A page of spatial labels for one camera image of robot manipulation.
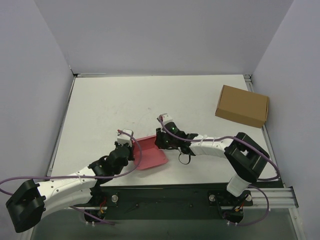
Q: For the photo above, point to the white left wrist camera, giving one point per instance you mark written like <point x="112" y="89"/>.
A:
<point x="125" y="137"/>

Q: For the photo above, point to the pink paper box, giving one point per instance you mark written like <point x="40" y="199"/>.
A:
<point x="147" y="155"/>

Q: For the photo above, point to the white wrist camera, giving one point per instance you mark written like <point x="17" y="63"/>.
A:
<point x="125" y="137"/>
<point x="165" y="118"/>

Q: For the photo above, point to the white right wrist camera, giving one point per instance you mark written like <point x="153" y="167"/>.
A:
<point x="165" y="118"/>

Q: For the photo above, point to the aluminium frame rail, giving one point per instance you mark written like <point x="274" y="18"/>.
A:
<point x="278" y="198"/>

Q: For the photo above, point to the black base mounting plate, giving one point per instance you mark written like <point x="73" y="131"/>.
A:
<point x="205" y="201"/>

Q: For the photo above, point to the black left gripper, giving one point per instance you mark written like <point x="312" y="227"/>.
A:
<point x="130" y="152"/>

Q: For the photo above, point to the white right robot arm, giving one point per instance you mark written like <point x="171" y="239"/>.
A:
<point x="246" y="157"/>

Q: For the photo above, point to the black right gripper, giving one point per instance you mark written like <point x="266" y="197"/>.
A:
<point x="159" y="140"/>

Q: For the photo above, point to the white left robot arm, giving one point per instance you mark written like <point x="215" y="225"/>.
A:
<point x="33" y="201"/>

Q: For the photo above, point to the brown cardboard box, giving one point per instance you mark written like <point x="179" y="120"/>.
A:
<point x="242" y="106"/>

